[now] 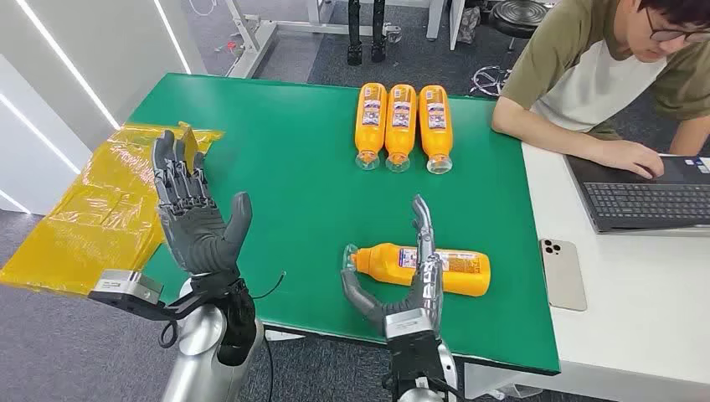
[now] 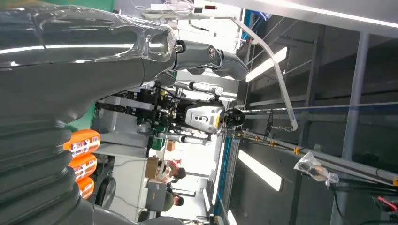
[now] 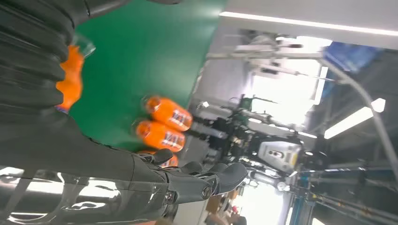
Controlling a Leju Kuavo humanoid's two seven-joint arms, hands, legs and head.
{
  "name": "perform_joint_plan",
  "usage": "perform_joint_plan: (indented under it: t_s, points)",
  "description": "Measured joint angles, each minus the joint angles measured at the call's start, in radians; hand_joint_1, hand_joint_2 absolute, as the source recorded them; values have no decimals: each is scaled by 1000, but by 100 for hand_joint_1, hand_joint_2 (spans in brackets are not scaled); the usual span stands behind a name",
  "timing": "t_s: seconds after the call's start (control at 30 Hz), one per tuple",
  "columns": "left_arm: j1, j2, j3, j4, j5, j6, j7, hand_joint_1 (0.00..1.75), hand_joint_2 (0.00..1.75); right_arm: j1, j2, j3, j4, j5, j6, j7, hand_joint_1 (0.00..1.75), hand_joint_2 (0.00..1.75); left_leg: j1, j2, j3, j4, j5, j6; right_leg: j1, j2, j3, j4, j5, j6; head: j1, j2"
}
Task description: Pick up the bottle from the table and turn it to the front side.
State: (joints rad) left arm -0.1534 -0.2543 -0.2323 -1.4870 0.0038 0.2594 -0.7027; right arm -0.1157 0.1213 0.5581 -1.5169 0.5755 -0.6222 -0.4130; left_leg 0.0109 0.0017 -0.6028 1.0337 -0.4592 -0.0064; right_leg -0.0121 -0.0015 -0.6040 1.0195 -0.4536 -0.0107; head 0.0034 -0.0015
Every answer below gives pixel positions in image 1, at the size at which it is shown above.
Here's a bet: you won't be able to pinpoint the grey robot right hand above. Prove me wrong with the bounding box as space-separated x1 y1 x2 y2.
339 193 445 335

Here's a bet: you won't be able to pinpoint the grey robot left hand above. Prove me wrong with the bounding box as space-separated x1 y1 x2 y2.
151 130 254 277

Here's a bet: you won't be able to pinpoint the orange detergent bottle blue label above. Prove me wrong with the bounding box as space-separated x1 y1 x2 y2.
342 243 492 298

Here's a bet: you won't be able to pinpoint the yellow plastic wrapped cardboard box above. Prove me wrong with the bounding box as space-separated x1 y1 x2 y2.
0 121 226 298

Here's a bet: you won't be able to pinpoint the green table mat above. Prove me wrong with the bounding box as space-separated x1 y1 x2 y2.
122 72 561 377

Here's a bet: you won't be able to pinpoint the white table foot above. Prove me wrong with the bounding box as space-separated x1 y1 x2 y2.
264 329 306 343

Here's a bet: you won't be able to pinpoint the beige smartphone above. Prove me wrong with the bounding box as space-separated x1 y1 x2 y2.
538 238 588 312

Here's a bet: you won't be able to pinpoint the chrome star chair base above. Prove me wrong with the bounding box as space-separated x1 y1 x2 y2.
470 65 512 99

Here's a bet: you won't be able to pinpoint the dark grey laptop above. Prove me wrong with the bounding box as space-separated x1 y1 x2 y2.
563 154 710 235

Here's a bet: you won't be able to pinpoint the person's right hand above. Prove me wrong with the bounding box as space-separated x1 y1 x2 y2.
594 139 666 180

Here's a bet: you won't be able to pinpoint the grey crumpled bag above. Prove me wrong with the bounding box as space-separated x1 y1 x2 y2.
456 5 481 45

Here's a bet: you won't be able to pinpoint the person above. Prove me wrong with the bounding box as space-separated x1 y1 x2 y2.
491 0 710 180

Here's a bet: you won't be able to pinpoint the white desk leg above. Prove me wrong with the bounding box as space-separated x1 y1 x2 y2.
425 0 448 42

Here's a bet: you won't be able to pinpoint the black round stool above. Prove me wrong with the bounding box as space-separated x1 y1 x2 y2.
489 0 550 54

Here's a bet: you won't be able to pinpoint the black framed glasses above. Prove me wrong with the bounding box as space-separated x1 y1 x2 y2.
644 8 710 45

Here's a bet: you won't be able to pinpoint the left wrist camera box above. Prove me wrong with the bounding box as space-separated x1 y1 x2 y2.
88 270 165 320

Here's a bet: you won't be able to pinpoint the white metal floor frame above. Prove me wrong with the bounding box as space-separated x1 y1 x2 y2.
224 0 404 80

